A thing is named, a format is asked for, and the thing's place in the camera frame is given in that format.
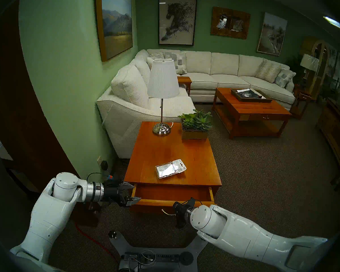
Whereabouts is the small wooden side table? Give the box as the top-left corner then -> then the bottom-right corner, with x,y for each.
177,76 -> 192,97
290,84 -> 312,120

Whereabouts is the dark wooden serving tray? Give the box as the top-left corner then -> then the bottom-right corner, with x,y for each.
230,89 -> 273,103

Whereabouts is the black power strip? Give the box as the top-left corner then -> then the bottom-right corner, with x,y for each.
124,252 -> 180,263

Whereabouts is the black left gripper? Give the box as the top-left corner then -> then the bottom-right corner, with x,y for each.
103,182 -> 142,208

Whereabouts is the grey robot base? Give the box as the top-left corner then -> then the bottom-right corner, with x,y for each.
108,230 -> 209,272

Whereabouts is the framed tree landscape painting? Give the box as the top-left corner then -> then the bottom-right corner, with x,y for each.
256,12 -> 288,56

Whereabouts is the grey patterned throw pillow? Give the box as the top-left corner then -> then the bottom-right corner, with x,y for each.
274,68 -> 296,88
165,52 -> 187,75

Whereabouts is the framed mountain landscape painting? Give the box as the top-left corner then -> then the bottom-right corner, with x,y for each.
95,0 -> 133,62

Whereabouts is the white shade chrome table lamp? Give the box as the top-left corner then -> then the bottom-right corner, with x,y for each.
147,58 -> 180,137

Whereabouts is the orange wooden end table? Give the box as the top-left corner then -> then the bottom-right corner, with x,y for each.
124,121 -> 222,198

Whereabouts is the white wire loop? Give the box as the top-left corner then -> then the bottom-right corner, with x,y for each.
140,249 -> 157,265

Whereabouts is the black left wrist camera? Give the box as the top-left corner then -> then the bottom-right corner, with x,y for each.
103,175 -> 122,185

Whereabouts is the arched wooden cabinet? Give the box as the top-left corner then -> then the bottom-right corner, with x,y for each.
300,36 -> 330,100

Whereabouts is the wooden end table drawer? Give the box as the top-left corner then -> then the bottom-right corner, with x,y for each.
129,184 -> 216,216

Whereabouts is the dark hardcover book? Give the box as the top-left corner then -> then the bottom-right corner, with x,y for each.
237,90 -> 262,99

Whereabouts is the fluorescent ceiling light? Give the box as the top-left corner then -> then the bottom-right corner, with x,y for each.
323,16 -> 340,31

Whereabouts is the black framed horse artwork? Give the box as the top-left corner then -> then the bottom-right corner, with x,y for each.
158,0 -> 197,46

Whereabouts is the clear plastic blister pack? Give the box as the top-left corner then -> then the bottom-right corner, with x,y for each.
155,159 -> 187,179

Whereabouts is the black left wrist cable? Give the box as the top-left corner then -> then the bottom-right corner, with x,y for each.
86,172 -> 115,210

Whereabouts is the red floor cable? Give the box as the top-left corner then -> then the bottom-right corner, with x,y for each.
75,223 -> 118,260

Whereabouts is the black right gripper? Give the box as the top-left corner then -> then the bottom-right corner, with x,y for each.
173,198 -> 198,229

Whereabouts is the wooden sideboard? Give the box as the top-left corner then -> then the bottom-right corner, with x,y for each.
316,97 -> 340,168

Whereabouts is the wrapped shade table lamp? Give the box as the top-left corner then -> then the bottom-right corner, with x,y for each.
300,54 -> 320,89

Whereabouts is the wooden coffee table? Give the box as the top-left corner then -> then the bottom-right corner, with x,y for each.
212,87 -> 292,139

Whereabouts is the rustic wood framed mirror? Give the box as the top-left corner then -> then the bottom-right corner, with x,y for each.
210,7 -> 251,39

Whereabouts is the succulent planter box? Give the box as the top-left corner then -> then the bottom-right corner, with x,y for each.
178,109 -> 213,140

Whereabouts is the cream sectional sofa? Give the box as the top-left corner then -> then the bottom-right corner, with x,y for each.
96,48 -> 296,159

